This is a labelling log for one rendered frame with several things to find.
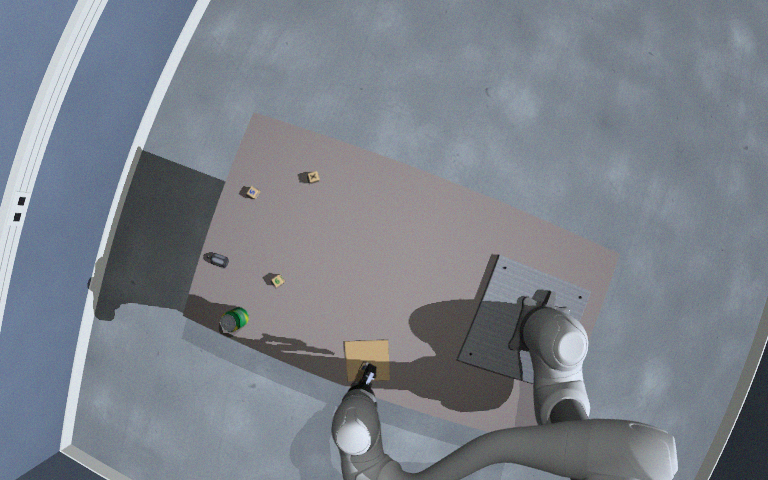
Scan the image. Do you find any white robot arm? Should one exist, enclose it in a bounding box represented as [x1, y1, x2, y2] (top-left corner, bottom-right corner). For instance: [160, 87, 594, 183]
[332, 291, 678, 480]

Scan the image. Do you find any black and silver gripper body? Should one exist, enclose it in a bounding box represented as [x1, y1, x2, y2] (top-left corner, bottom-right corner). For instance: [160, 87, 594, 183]
[348, 380, 375, 396]

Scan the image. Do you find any green and yellow drink can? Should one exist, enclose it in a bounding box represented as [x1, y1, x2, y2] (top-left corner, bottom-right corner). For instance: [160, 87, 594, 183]
[220, 307, 249, 332]

